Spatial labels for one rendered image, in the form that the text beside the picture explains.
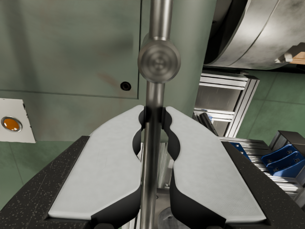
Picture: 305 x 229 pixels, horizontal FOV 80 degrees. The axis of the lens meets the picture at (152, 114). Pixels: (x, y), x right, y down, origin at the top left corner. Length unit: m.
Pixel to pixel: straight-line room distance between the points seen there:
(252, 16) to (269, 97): 1.68
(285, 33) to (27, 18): 0.32
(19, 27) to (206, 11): 0.22
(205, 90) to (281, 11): 1.18
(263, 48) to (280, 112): 1.77
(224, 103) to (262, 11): 1.28
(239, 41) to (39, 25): 0.26
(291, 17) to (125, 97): 0.23
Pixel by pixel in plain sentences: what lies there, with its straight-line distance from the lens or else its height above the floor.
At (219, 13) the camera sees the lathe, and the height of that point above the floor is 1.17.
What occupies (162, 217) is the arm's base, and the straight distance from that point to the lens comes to 0.60.
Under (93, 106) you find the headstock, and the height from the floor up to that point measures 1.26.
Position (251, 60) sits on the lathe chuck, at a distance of 0.36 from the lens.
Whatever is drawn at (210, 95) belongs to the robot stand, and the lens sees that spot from 1.47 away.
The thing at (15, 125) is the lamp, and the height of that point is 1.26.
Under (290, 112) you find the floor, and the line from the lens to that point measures 2.15.
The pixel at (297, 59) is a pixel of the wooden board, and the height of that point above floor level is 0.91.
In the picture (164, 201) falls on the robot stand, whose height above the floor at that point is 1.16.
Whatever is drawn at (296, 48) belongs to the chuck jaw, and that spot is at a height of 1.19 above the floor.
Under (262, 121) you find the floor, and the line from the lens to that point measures 2.05.
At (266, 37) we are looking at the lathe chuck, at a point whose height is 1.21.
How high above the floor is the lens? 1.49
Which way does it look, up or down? 60 degrees down
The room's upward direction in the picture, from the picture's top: 179 degrees clockwise
